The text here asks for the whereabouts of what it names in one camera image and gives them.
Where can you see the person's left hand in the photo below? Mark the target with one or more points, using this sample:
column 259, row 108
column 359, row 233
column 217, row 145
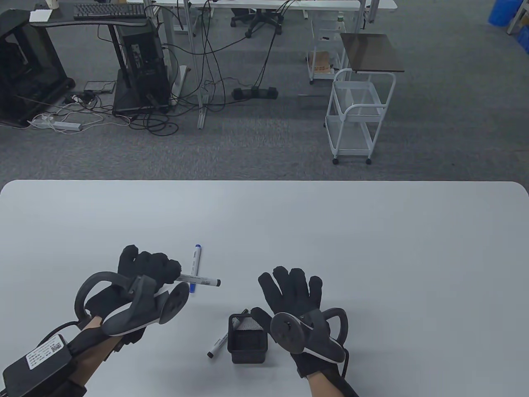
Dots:
column 144, row 264

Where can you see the person's right hand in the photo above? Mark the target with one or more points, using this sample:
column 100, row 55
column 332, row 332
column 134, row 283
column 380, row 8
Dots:
column 295, row 293

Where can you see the blue capped white marker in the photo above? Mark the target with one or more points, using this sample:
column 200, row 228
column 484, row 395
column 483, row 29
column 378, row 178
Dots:
column 196, row 260

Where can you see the black capped white marker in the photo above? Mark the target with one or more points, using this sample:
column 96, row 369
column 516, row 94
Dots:
column 202, row 281
column 217, row 343

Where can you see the black mesh pen holder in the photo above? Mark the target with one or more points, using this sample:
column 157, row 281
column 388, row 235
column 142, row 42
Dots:
column 248, row 347

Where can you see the person's right forearm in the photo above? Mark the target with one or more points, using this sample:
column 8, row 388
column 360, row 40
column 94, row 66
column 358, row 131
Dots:
column 326, row 386

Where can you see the dark gray tracking controller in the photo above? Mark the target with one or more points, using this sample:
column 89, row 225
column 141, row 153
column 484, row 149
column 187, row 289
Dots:
column 318, row 339
column 136, row 306

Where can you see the black labelled sensor box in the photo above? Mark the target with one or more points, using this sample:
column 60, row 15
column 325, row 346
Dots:
column 37, row 364

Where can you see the white power strip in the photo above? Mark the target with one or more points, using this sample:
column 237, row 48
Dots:
column 66, row 125

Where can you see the white rolling cart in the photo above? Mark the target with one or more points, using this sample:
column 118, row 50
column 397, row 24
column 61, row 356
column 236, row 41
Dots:
column 351, row 138

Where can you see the black power adapter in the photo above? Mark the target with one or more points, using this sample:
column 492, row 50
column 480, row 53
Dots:
column 84, row 98

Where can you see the gray network box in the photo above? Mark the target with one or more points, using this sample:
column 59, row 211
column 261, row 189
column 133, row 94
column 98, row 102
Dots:
column 99, row 87

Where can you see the black computer tower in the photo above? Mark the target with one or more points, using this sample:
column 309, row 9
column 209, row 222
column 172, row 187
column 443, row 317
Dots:
column 144, row 62

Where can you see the black power strip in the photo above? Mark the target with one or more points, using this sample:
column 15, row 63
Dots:
column 254, row 93

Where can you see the white shelf cart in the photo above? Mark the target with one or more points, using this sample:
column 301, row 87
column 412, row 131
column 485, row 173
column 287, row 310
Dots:
column 322, row 74

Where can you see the cardboard box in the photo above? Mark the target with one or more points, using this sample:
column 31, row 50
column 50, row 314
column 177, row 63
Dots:
column 320, row 62

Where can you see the brown side table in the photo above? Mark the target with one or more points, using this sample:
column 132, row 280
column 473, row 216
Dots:
column 372, row 51

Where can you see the black keyboard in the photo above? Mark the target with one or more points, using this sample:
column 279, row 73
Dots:
column 107, row 11

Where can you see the black desk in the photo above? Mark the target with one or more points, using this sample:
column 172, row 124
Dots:
column 62, row 18

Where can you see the white paper sheet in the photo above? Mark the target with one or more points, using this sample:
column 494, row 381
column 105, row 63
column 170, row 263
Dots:
column 40, row 15

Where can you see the clear plastic bottle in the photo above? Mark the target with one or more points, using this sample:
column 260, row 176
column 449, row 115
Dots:
column 341, row 25

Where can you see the black office chair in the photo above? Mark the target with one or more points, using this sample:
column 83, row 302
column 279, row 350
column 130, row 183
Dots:
column 262, row 18

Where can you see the white cup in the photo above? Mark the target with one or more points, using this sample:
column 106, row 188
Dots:
column 52, row 3

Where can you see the long white desk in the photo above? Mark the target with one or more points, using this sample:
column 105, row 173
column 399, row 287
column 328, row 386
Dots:
column 248, row 4

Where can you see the short white desk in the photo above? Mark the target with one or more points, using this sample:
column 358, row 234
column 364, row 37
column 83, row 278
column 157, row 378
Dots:
column 384, row 4

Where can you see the blue crate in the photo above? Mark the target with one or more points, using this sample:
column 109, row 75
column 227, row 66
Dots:
column 524, row 43

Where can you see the blue bin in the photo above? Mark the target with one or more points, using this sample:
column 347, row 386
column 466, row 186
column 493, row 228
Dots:
column 502, row 14

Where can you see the white table frame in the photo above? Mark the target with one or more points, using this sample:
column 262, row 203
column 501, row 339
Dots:
column 516, row 22

